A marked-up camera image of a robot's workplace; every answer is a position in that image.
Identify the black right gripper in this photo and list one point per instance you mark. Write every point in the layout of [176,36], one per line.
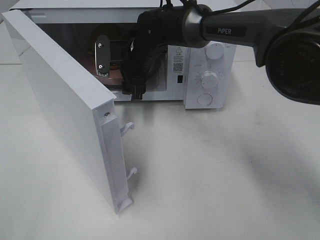
[139,48]

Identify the pink round plate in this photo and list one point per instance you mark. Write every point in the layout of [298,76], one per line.
[114,79]

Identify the white microwave door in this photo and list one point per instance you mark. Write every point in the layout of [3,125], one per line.
[79,108]

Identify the burger with lettuce and cheese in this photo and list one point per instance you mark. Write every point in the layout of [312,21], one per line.
[111,30]

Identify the round white door button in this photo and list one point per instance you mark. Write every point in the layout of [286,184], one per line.
[205,99]

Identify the white timer knob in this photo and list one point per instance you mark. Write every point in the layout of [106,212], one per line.
[209,79]

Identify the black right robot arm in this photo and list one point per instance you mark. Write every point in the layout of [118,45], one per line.
[286,41]

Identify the white warning label sticker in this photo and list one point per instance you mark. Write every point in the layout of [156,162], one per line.
[178,59]

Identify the white microwave oven body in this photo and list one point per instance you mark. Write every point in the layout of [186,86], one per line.
[70,22]

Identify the upper white power knob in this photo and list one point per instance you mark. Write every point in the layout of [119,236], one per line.
[214,50]

